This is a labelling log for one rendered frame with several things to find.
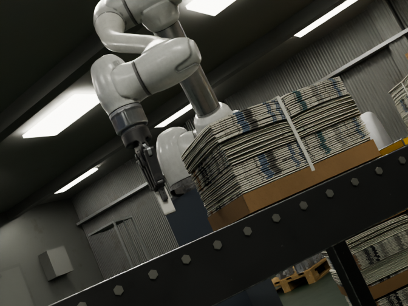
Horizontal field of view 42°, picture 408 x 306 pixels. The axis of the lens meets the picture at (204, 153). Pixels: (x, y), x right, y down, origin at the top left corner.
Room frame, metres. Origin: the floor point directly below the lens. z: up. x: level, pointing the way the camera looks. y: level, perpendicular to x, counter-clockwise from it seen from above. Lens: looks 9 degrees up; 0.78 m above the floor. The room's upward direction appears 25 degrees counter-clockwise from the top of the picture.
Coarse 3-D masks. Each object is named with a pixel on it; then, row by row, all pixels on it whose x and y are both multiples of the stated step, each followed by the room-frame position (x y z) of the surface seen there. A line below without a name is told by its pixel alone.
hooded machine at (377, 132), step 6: (366, 114) 4.88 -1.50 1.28; (372, 114) 4.91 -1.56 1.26; (366, 120) 4.82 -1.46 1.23; (372, 120) 4.81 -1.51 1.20; (378, 120) 5.04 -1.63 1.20; (366, 126) 4.80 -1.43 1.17; (372, 126) 4.78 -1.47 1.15; (378, 126) 4.89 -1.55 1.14; (372, 132) 4.78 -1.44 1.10; (378, 132) 4.77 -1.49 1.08; (384, 132) 5.02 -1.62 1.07; (372, 138) 4.78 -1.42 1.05; (378, 138) 4.75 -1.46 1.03; (384, 138) 4.88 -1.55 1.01; (390, 138) 5.16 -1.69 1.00; (378, 144) 4.76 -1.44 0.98; (384, 144) 4.75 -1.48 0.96
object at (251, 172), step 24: (240, 120) 1.19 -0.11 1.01; (264, 120) 1.21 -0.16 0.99; (192, 144) 1.31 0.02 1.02; (216, 144) 1.18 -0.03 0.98; (240, 144) 1.19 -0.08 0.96; (264, 144) 1.20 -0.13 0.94; (192, 168) 1.38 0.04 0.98; (216, 168) 1.25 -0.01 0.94; (240, 168) 1.18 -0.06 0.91; (264, 168) 1.20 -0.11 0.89; (288, 168) 1.23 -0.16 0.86; (216, 192) 1.32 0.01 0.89; (240, 192) 1.17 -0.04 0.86
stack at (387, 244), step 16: (384, 224) 1.96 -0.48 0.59; (400, 224) 1.96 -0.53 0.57; (352, 240) 1.96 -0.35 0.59; (368, 240) 1.96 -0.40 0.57; (384, 240) 1.96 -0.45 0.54; (400, 240) 1.96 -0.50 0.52; (368, 256) 1.96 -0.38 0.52; (384, 256) 1.96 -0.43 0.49; (400, 256) 1.96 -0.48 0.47; (368, 272) 1.96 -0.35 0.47; (384, 272) 1.96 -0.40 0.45; (400, 272) 1.96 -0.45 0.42; (400, 288) 1.99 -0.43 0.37; (384, 304) 1.96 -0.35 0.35; (400, 304) 1.97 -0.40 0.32
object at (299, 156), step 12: (288, 96) 1.24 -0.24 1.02; (276, 108) 1.23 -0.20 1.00; (288, 108) 1.24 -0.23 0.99; (300, 120) 1.24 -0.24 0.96; (288, 132) 1.24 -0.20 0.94; (300, 132) 1.25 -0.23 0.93; (288, 144) 1.23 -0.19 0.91; (300, 156) 1.24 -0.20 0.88; (312, 156) 1.25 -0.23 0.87; (300, 168) 1.23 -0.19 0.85; (324, 180) 1.25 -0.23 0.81
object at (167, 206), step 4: (156, 192) 1.34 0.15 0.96; (168, 196) 1.35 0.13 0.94; (160, 200) 1.35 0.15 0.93; (164, 200) 1.35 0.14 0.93; (168, 200) 1.35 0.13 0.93; (160, 204) 1.34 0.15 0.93; (164, 204) 1.35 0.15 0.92; (168, 204) 1.35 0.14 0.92; (172, 204) 1.36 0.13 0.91; (164, 208) 1.35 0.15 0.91; (168, 208) 1.35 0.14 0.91; (172, 208) 1.35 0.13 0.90; (164, 212) 1.34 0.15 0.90; (168, 212) 1.35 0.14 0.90
